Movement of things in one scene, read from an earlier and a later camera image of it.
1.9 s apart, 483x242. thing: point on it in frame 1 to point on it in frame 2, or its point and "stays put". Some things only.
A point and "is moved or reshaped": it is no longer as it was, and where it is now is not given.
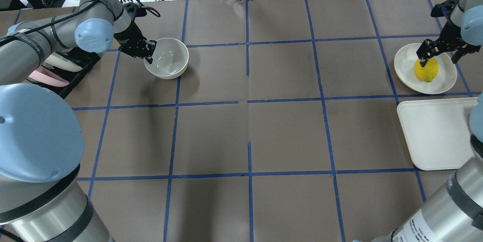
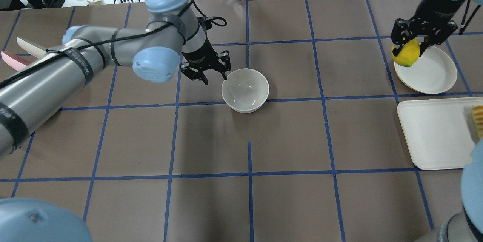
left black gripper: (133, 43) to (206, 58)
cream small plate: (404, 67) stays put
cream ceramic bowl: (170, 59) is moved or reshaped
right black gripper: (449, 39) to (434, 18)
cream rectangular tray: (437, 131) stays put
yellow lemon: (428, 72) to (409, 53)
